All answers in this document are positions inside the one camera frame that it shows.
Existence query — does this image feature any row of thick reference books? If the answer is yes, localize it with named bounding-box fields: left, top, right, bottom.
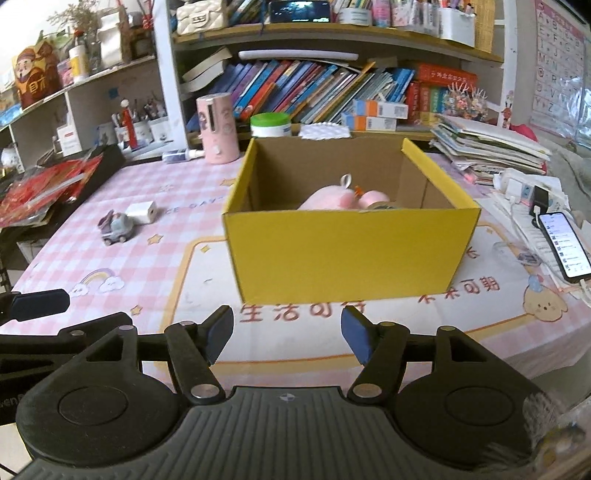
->
left=406, top=80, right=445, bottom=125

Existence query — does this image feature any pink checked tablecloth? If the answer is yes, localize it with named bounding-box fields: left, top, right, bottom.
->
left=0, top=138, right=591, bottom=416

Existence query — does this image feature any white charging cable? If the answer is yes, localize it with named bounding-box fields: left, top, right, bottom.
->
left=489, top=191, right=591, bottom=301

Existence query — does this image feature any white storage bin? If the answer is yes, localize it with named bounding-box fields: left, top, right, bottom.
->
left=436, top=7, right=477, bottom=48

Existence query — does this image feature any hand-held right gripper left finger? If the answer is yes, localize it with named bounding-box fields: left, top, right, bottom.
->
left=85, top=305, right=235, bottom=401

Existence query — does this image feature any red white bottle figurine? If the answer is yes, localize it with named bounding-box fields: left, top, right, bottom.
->
left=121, top=99, right=138, bottom=149

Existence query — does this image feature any pink cylindrical humidifier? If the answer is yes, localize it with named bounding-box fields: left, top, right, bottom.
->
left=196, top=93, right=240, bottom=164

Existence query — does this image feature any cartoon wall sticker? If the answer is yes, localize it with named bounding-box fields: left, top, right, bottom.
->
left=501, top=90, right=516, bottom=130

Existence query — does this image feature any white power strip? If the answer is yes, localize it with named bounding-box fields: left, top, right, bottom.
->
left=492, top=168, right=570, bottom=217

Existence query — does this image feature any black plug adapter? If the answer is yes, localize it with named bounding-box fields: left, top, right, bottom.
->
left=531, top=185, right=551, bottom=216

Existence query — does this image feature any pink plush toy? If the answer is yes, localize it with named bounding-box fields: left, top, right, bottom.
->
left=298, top=174, right=365, bottom=211

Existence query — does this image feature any small pink soft toy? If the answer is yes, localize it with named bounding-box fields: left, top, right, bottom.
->
left=358, top=185, right=392, bottom=210

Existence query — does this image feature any white quilted purse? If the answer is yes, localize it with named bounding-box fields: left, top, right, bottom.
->
left=298, top=122, right=350, bottom=139

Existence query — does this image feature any stack of papers and booklets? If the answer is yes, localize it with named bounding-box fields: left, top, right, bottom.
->
left=429, top=115, right=552, bottom=186

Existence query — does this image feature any white wooden bookshelf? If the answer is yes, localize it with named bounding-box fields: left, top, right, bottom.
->
left=0, top=0, right=518, bottom=185

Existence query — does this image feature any white jar green lid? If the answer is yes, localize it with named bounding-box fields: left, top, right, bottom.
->
left=250, top=113, right=293, bottom=138

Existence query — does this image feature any orange white carton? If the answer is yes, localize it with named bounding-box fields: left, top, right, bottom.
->
left=342, top=114, right=398, bottom=132
left=353, top=99, right=409, bottom=119

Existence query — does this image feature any small white cube charger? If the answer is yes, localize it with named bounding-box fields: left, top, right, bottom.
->
left=127, top=202, right=158, bottom=225

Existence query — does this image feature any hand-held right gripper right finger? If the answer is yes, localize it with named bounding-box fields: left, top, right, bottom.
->
left=340, top=307, right=490, bottom=401

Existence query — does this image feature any cream quilted handbag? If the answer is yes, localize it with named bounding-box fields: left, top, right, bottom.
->
left=177, top=2, right=228, bottom=36

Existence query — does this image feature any white rod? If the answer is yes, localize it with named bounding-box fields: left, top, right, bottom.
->
left=238, top=48, right=360, bottom=64

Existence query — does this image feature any red thick dictionary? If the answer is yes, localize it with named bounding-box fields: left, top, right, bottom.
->
left=418, top=65, right=478, bottom=86

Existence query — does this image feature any white bottle red cap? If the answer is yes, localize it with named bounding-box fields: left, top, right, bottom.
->
left=69, top=30, right=91, bottom=80

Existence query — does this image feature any small spray bottle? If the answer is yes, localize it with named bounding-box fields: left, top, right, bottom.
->
left=161, top=148, right=205, bottom=164

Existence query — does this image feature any white box red label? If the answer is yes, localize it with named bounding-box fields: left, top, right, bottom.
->
left=58, top=124, right=84, bottom=158

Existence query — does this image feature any dried flower bunch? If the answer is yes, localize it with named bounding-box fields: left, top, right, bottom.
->
left=48, top=0, right=100, bottom=29

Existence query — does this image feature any row of colourful books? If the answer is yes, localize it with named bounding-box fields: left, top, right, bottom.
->
left=210, top=58, right=416, bottom=125

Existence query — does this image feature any white paper bag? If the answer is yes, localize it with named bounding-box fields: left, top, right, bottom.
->
left=92, top=4, right=123, bottom=65

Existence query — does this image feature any colourful bead ornament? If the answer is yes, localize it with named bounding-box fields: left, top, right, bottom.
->
left=445, top=85, right=488, bottom=121

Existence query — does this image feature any white round tub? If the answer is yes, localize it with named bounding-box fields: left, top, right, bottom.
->
left=339, top=7, right=373, bottom=27

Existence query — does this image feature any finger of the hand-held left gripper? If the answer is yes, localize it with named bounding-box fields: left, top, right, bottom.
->
left=0, top=313, right=132, bottom=360
left=0, top=289, right=71, bottom=324

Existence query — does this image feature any black smartphone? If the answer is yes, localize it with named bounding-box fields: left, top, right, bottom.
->
left=538, top=212, right=591, bottom=283

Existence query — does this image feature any grey toy car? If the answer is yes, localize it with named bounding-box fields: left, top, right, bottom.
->
left=98, top=210, right=136, bottom=246

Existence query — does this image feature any red gold gift bag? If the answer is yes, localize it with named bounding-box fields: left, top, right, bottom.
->
left=11, top=41, right=63, bottom=110

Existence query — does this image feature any alphabet wall poster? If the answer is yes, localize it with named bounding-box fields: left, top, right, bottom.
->
left=531, top=0, right=591, bottom=149

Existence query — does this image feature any black screen device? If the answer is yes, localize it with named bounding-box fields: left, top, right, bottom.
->
left=269, top=0, right=332, bottom=24

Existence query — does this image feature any thick grey-edged book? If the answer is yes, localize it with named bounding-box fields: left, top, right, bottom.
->
left=181, top=46, right=233, bottom=91

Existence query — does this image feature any small clear plastic packet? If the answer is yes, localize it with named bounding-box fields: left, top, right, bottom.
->
left=496, top=240, right=542, bottom=267

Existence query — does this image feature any yellow cardboard box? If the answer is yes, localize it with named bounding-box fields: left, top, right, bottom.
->
left=222, top=136, right=482, bottom=306

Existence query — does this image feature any grey cloth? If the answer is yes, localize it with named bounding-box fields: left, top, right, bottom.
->
left=549, top=148, right=591, bottom=217

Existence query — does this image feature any pile of red packets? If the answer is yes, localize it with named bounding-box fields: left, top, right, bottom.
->
left=0, top=154, right=105, bottom=228

